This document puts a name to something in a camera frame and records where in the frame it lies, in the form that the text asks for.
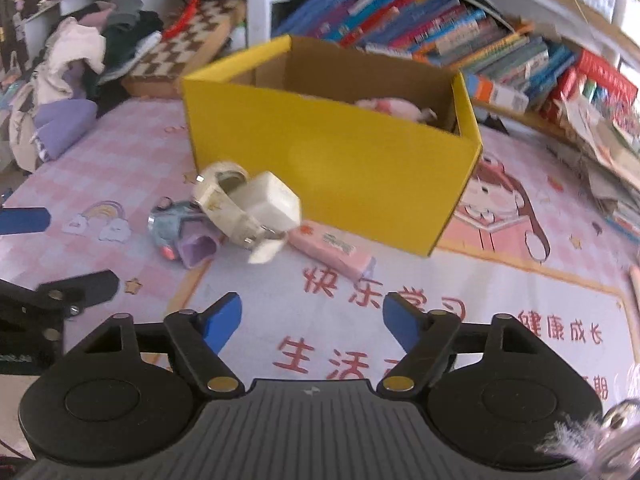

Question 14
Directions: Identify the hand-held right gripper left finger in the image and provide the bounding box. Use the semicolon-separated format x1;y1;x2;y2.
65;291;247;401

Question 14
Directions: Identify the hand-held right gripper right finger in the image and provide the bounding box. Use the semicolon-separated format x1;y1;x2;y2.
375;291;566;403

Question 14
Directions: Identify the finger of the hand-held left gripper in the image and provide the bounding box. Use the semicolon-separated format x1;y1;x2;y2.
37;270;121;317
0;207;51;236

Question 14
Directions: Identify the yellow cardboard box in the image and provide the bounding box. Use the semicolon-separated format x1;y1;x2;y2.
180;35;484;259

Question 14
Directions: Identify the pink plush toy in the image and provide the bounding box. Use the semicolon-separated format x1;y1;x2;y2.
354;97;439;124

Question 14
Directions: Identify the purple children's watch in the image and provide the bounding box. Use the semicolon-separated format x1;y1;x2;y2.
147;199;226;269

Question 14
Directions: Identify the pink eraser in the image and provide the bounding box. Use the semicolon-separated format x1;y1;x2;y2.
287;226;376;281

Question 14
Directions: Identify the purple garment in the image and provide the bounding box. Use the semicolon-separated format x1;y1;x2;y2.
32;99;99;161

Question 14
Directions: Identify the pink printed desk mat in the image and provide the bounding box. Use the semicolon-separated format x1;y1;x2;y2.
0;95;640;413

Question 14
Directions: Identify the cream children's watch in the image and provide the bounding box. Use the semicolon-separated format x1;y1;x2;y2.
192;161;302;265

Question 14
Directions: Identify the pile of clothes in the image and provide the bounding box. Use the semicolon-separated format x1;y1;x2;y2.
0;0;164;172

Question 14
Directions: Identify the white and orange box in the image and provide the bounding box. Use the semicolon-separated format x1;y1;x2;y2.
472;74;531;114

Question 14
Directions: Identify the wooden chessboard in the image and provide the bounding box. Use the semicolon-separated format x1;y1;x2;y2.
122;0;246;100

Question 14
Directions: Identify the red hanging ornament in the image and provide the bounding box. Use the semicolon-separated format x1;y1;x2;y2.
162;0;204;39

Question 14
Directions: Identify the stack of papers and books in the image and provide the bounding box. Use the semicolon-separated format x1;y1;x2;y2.
547;95;640;242

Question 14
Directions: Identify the row of colourful books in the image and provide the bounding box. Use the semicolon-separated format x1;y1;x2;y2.
272;0;581;111

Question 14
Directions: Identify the red box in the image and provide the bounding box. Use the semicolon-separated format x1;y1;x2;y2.
542;50;640;126

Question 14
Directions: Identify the white bookshelf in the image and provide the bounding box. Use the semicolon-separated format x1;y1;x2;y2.
245;0;640;126

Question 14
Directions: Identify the fluffy lilac keychain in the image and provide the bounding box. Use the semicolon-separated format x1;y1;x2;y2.
534;362;640;480

